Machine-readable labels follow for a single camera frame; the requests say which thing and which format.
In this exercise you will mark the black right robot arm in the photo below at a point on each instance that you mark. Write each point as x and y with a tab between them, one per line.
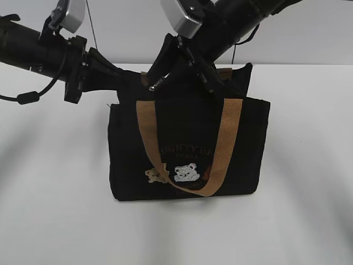
204	31

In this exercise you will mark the black canvas tote bag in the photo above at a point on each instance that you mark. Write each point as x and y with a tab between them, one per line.
181	141

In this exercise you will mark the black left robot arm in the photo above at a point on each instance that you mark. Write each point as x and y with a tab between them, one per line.
20	48

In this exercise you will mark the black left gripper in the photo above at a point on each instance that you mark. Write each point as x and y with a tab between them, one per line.
65	58

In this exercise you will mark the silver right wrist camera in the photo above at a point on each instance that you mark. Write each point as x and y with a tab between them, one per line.
185	17

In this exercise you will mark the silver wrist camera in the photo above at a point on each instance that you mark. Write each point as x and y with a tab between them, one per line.
185	17
68	14

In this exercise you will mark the silver zipper pull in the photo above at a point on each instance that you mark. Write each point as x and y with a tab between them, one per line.
154	87

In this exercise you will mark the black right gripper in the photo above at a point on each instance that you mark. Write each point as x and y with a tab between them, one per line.
168	55

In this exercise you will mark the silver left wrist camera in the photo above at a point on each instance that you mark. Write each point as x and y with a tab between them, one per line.
68	14

